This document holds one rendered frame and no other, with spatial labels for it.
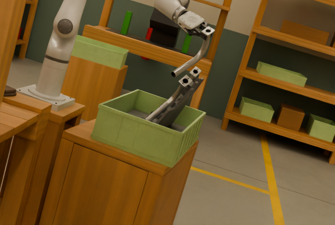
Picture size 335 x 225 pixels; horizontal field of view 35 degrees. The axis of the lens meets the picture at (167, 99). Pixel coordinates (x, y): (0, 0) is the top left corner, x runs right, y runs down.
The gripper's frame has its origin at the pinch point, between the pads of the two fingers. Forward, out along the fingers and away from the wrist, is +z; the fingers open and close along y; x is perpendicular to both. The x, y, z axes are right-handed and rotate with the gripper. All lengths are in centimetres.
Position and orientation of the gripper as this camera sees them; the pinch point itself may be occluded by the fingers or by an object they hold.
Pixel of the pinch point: (206, 34)
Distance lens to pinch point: 255.5
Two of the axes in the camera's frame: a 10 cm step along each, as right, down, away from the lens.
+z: 7.2, 5.8, -3.7
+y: 6.8, -5.1, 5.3
